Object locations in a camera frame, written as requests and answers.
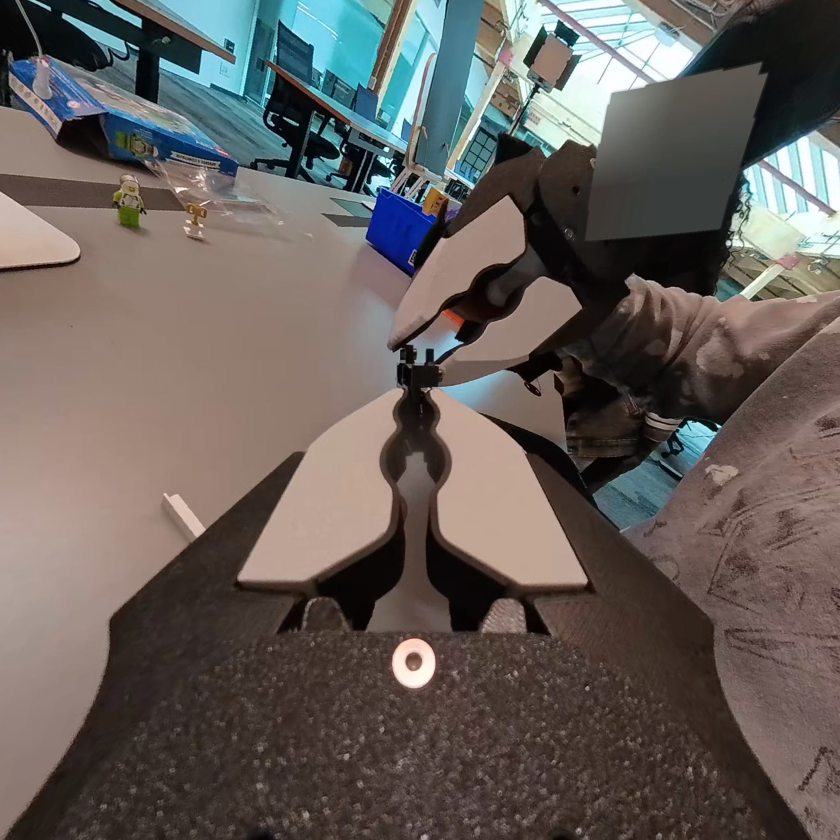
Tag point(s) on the wooden desk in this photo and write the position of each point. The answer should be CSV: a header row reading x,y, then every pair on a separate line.
x,y
341,112
184,33

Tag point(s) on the black office chair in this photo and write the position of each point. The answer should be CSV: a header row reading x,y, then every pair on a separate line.
x,y
295,66
53,33

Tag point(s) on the white book stand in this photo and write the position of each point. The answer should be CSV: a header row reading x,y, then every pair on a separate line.
x,y
26,236

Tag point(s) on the green minifigure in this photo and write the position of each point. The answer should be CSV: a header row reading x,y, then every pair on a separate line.
x,y
129,208

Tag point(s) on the white long lego piece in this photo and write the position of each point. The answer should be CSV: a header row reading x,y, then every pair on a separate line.
x,y
184,516

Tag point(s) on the person's right forearm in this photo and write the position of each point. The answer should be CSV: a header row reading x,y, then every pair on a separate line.
x,y
709,355

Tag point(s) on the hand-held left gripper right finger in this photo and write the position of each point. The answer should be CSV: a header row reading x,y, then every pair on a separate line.
x,y
509,512

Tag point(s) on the blue cardboard box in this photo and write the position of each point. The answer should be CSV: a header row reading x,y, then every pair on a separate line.
x,y
145,131

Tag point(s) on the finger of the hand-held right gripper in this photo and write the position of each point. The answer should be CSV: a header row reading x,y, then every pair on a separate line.
x,y
460,263
525,328

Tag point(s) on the clear plastic bag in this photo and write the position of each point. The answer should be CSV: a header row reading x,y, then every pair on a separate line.
x,y
236,204

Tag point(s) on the orange white lego car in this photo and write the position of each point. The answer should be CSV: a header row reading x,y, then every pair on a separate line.
x,y
418,374

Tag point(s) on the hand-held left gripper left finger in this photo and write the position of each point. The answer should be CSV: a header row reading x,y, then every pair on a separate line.
x,y
322,512

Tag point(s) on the small gold trophy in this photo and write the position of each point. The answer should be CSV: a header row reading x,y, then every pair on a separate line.
x,y
197,223

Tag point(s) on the blue storage bin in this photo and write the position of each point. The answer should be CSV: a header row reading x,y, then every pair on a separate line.
x,y
394,230

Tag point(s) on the studio light panel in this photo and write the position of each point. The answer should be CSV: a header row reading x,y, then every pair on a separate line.
x,y
551,55

